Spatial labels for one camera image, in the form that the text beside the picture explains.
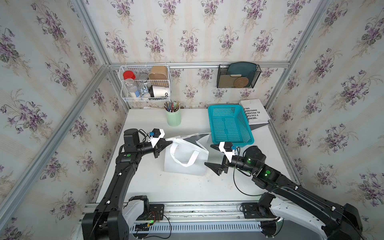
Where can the white insulated delivery bag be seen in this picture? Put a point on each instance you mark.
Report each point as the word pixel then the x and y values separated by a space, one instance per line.
pixel 187 155

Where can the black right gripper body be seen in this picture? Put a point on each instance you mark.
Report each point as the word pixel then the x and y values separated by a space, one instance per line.
pixel 237 164

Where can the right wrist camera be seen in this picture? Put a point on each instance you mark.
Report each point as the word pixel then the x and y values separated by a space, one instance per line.
pixel 228 149

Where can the white paper cup black lid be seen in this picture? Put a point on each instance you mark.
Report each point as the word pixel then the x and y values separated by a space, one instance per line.
pixel 159 92

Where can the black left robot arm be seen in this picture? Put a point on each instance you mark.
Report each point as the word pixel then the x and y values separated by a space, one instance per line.
pixel 112 219

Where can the green pencil cup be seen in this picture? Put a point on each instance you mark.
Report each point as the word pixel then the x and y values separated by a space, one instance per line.
pixel 173 113

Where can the clear glass jar blue label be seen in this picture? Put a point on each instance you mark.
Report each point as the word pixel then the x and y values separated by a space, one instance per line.
pixel 132 88

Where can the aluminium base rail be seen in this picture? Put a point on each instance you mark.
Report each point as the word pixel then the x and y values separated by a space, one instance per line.
pixel 229 211

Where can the white book black lettering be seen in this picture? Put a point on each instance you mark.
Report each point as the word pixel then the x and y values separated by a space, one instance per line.
pixel 255 111

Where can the white wire wall basket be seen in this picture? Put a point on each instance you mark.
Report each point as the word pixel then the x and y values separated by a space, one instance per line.
pixel 142 82

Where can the round woven rattan coaster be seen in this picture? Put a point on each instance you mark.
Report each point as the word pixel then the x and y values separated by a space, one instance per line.
pixel 241 82

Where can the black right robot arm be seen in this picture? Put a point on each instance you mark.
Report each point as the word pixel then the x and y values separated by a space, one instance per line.
pixel 285 199

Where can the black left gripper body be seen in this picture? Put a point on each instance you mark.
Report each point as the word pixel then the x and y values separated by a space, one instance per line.
pixel 145 148

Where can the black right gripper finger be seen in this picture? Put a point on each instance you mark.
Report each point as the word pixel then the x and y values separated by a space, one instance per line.
pixel 215 147
pixel 216 168

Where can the red lid jar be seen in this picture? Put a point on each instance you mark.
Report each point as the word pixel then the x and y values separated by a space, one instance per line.
pixel 129 75

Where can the black mesh wall organizer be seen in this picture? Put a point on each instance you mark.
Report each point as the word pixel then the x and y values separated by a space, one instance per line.
pixel 228 73

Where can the teal plastic basket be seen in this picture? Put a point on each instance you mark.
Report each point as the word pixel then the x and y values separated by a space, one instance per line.
pixel 228 123

